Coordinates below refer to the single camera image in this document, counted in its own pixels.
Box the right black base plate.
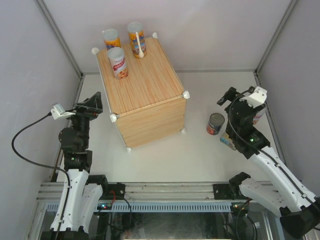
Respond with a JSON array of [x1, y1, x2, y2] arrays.
[[212, 183, 241, 200]]

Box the dark tomato tin can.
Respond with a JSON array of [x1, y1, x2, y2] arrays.
[[206, 112, 225, 136]]

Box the wooden cube cabinet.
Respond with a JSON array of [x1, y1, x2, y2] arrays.
[[92, 36, 190, 150]]

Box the aluminium mounting rail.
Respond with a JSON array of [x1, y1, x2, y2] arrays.
[[36, 181, 276, 201]]

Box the pink porridge can clear lid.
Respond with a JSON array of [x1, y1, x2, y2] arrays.
[[252, 108, 266, 125]]

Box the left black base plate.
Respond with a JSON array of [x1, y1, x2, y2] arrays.
[[100, 182, 126, 200]]

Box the yellow porridge can with spoon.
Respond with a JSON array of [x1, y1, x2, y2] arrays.
[[127, 22, 147, 58]]

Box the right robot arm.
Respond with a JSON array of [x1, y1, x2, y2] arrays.
[[217, 86, 320, 239]]

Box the left camera black cable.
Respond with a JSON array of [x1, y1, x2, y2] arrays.
[[11, 113, 71, 236]]

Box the blue slotted cable duct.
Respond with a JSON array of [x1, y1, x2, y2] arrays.
[[46, 201, 233, 213]]

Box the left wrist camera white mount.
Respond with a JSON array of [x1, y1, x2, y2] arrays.
[[50, 103, 76, 120]]

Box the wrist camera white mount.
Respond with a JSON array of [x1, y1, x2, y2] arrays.
[[245, 86, 268, 108], [50, 103, 76, 120]]

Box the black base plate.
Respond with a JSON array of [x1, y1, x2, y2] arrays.
[[212, 183, 241, 200], [100, 182, 126, 200]]

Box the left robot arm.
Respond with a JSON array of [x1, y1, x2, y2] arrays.
[[40, 91, 110, 240]]

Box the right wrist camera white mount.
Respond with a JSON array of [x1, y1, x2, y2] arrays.
[[245, 86, 268, 108]]

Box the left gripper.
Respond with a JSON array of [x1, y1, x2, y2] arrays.
[[61, 92, 103, 149]]

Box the rectangular fish tin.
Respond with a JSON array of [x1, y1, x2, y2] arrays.
[[220, 132, 237, 151]]

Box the pink red porridge can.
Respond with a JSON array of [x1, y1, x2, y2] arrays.
[[107, 47, 128, 80]]

